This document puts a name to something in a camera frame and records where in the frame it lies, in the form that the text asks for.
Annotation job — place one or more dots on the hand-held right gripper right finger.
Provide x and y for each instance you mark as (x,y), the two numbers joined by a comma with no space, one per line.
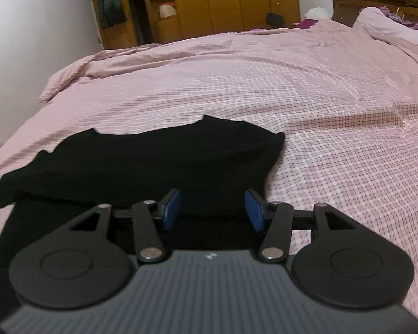
(253,212)

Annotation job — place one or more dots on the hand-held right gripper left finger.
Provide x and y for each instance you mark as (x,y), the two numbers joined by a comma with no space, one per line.
(171,212)

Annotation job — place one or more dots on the black garment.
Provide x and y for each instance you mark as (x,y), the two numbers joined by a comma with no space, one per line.
(167,160)

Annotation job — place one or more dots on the pink checked bed cover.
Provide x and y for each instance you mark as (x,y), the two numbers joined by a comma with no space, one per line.
(299,111)

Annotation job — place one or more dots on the small black bag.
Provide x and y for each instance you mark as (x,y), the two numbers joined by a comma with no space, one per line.
(274,19)

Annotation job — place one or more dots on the purple cloth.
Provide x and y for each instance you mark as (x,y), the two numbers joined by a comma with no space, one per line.
(306,24)

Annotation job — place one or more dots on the white container on shelf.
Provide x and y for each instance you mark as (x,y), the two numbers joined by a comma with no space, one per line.
(167,10)

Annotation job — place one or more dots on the white soft cushion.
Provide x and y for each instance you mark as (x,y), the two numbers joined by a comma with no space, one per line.
(318,13)

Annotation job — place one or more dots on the wooden wardrobe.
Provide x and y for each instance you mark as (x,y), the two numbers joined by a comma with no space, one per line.
(212,3)

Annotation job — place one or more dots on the dark hanging jacket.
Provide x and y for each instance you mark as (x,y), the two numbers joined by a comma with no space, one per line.
(109,1)

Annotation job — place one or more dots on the pale pink pillow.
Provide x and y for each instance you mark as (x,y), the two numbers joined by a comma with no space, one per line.
(383,24)

